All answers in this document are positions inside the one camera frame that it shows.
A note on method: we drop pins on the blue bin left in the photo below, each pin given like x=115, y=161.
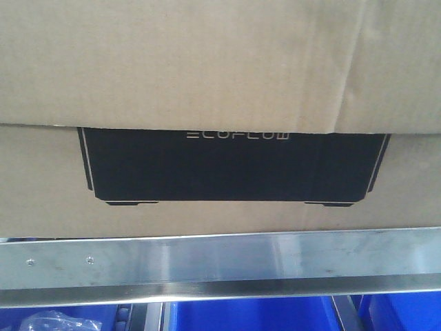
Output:
x=11, y=318

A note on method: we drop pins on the blue bin right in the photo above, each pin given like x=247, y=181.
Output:
x=405, y=311

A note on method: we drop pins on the blue bin middle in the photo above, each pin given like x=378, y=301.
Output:
x=290, y=313

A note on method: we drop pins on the grey shelf strut right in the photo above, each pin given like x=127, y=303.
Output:
x=346, y=314

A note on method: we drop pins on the brown EcoFlow cardboard box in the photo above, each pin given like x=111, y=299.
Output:
x=244, y=66

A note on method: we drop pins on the steel shelf front rail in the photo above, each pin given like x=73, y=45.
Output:
x=226, y=266

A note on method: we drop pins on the blue bin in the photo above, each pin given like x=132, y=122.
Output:
x=290, y=313
x=11, y=318
x=405, y=311

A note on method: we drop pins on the grey shelf upright left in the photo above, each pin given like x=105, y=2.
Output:
x=139, y=316

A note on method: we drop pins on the clear plastic bag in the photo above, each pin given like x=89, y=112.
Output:
x=52, y=320

